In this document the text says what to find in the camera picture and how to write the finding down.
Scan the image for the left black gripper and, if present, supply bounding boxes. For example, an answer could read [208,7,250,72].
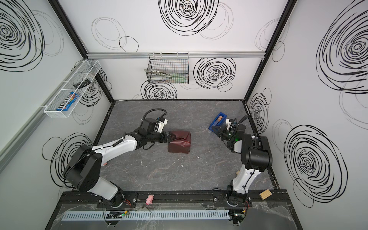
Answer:
[147,131,176,143]

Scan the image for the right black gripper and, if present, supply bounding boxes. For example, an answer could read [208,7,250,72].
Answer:
[211,126,235,142]

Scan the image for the red wrapping paper sheet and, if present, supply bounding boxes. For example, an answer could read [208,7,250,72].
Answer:
[168,131,192,154]

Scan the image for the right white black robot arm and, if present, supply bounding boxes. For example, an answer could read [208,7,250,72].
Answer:
[209,113,273,207]

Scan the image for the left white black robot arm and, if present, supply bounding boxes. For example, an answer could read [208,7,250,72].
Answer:
[63,108,174,208]

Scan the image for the blue tape dispenser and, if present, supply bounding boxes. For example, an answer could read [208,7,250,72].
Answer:
[209,112,227,132]

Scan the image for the green item in basket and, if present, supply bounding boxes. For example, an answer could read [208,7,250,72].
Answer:
[169,73,189,84]

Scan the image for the metal tongs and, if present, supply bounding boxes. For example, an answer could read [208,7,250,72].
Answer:
[144,69,172,79]

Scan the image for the small pink pig figure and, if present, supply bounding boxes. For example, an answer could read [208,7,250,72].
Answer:
[145,195,154,206]

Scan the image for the small wooden block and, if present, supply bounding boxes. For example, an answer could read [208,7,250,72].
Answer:
[259,189,272,200]

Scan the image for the blue candy packet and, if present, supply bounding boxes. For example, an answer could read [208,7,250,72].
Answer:
[56,93,79,111]

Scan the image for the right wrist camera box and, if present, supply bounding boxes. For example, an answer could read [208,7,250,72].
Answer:
[226,118,238,132]

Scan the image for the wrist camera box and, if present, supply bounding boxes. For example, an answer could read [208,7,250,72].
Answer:
[154,118,168,133]
[226,118,238,132]

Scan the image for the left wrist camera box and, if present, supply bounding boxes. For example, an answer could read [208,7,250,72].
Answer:
[154,118,168,133]

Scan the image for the black wire wall basket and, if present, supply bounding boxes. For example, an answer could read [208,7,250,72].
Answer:
[146,52,189,84]

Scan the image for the grey slotted cable duct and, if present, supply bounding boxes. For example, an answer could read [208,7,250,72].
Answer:
[61,209,231,221]

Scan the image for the white wire wall shelf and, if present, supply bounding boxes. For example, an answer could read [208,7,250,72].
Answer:
[44,59,101,118]

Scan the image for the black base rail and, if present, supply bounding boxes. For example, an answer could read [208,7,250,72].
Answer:
[56,189,292,209]

